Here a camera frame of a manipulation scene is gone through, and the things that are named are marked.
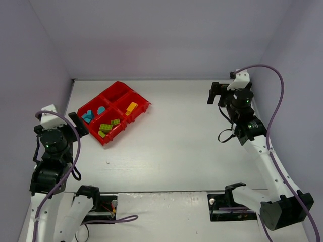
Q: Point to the small cyan square brick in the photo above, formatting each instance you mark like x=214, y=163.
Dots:
x=88, y=116

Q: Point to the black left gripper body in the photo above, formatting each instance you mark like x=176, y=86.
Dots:
x=78, y=123

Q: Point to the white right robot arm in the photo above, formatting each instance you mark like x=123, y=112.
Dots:
x=285, y=204

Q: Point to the green curved lego piece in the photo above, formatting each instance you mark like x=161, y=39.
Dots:
x=101, y=134

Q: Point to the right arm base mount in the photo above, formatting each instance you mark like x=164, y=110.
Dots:
x=220, y=210

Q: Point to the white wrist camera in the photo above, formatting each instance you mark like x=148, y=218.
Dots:
x=241, y=79
x=49, y=121

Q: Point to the cyan green red brick stack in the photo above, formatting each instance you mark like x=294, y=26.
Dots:
x=105, y=127

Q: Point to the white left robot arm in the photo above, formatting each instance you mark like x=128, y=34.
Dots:
x=47, y=189

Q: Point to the red divided plastic bin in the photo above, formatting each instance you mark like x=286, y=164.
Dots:
x=115, y=98

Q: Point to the pale yellow lego brick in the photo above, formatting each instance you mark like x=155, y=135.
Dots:
x=132, y=107

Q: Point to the lime green lego brick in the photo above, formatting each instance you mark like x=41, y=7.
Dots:
x=115, y=122

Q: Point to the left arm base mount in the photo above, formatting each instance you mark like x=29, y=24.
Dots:
x=104, y=212

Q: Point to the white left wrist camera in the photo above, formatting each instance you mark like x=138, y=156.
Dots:
x=49, y=121

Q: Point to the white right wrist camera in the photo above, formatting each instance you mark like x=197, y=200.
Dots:
x=241, y=79

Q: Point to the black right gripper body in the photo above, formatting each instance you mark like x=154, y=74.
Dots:
x=214, y=92

